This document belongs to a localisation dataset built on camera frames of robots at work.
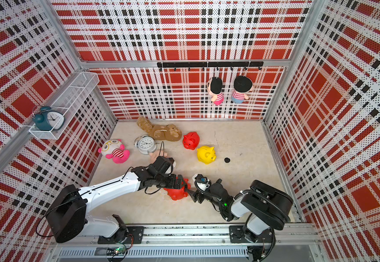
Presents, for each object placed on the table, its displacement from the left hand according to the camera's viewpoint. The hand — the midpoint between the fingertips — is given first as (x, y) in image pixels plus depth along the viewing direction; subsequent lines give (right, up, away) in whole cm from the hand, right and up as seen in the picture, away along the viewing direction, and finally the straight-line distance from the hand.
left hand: (179, 184), depth 83 cm
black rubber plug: (+27, +10, +16) cm, 33 cm away
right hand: (+8, 0, +1) cm, 8 cm away
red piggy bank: (-1, -4, -4) cm, 5 cm away
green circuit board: (-25, -25, -14) cm, 38 cm away
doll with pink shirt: (+20, +54, +11) cm, 59 cm away
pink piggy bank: (-15, +15, +9) cm, 23 cm away
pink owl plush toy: (-41, +17, +13) cm, 46 cm away
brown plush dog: (-9, +27, +18) cm, 34 cm away
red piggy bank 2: (+5, +22, +15) cm, 28 cm away
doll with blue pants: (+36, +54, +10) cm, 66 cm away
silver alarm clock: (-24, +19, +19) cm, 36 cm away
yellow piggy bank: (+15, +14, +9) cm, 22 cm away
